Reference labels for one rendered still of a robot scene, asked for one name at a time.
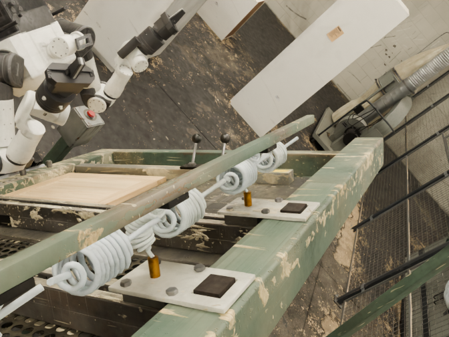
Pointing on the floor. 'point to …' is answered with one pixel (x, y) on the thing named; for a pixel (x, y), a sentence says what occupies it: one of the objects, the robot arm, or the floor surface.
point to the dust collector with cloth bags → (373, 106)
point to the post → (57, 152)
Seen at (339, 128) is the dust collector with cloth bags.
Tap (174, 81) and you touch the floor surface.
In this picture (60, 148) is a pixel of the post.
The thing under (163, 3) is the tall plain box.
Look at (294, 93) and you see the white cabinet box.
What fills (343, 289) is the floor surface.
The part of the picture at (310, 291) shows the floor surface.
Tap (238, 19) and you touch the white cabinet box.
